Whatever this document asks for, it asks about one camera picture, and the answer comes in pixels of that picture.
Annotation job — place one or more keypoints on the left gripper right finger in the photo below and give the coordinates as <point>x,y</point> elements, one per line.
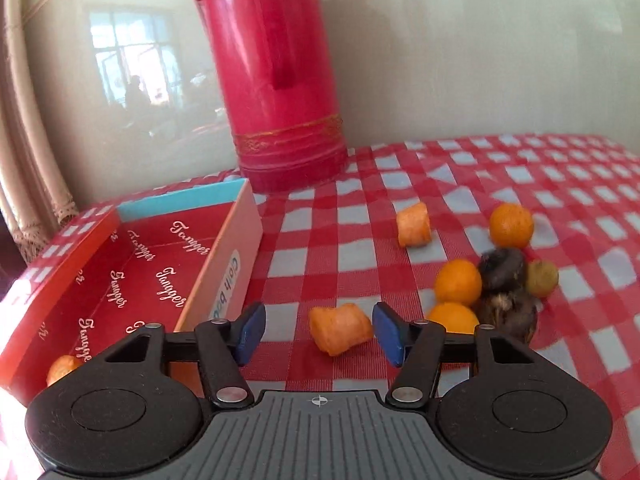
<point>415,349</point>

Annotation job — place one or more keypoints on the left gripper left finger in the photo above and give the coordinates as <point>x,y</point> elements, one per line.
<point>223,348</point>

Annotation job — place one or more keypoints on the small yellow-green fruit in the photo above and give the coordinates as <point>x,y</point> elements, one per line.
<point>542,277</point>

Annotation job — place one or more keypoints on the red lined cardboard box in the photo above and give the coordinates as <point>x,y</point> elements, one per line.
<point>176,259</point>

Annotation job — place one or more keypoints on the red checkered tablecloth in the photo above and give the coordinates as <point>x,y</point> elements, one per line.
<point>337,244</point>

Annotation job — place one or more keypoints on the round orange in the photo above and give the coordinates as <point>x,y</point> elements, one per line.
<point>456,318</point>
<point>61,367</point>
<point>458,281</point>
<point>511,226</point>

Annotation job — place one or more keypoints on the orange fruit piece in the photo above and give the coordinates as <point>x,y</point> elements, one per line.
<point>414,226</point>
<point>337,330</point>

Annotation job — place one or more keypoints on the red thermos flask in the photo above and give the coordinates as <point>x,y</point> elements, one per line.
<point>274,69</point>

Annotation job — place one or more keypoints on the beige lace curtain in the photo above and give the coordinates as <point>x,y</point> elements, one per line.
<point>35,199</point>

